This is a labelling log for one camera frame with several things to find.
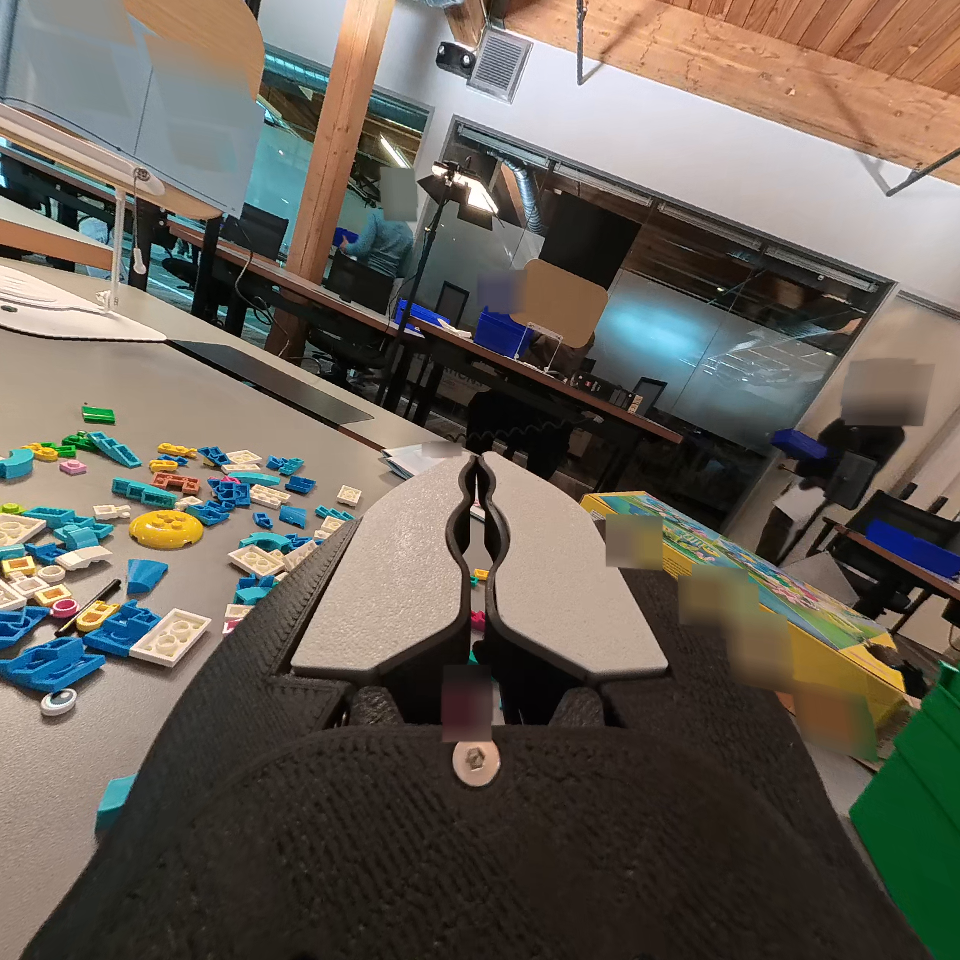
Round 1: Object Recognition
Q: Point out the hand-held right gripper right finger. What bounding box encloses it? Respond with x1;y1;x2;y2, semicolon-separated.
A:
471;450;670;685

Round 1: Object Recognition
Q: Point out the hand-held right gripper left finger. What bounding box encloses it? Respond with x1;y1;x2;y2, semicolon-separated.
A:
289;453;482;685

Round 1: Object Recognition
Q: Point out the grey desk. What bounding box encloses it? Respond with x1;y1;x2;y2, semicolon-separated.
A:
0;258;901;960

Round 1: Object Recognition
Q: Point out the white desk lamp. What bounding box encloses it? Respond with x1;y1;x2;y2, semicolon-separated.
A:
0;103;168;344

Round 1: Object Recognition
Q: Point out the white booklet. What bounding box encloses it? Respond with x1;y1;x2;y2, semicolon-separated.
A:
378;442;466;481

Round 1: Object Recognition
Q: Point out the yellow round dish brick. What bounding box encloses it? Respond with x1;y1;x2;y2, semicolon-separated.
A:
128;509;204;552

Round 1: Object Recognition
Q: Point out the blue plastic bin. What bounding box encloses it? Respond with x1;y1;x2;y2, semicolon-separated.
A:
772;429;830;462
866;519;960;579
476;307;537;360
395;300;451;335

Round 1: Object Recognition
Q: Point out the yellow toy set box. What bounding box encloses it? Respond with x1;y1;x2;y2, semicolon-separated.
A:
579;491;909;762

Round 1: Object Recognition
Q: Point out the long wooden table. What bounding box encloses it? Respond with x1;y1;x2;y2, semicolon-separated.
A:
166;217;685;496

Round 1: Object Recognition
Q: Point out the black computer monitor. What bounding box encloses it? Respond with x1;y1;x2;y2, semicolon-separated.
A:
327;251;396;316

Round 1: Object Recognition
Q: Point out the black pencil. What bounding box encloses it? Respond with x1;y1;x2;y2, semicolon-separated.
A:
54;578;123;637

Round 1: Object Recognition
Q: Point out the pile of loose toy bricks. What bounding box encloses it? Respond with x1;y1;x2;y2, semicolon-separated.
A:
0;403;492;834

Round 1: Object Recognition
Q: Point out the studio light on stand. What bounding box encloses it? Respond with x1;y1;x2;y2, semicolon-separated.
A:
375;159;511;410

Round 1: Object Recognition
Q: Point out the green plastic bin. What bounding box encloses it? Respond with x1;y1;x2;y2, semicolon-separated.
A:
849;660;960;960

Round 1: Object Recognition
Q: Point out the small wooden table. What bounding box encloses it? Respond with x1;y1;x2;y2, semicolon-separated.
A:
0;195;115;273

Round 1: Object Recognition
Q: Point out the grey air vent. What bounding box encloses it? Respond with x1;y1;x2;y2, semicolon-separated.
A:
466;24;534;102

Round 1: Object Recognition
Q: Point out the large black wall screen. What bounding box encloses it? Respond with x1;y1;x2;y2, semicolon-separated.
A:
540;191;644;290

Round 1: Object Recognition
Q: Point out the silver air duct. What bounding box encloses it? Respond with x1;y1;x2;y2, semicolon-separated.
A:
501;157;552;234

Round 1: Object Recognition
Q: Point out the wooden post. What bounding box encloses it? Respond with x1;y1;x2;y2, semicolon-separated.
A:
264;0;396;357

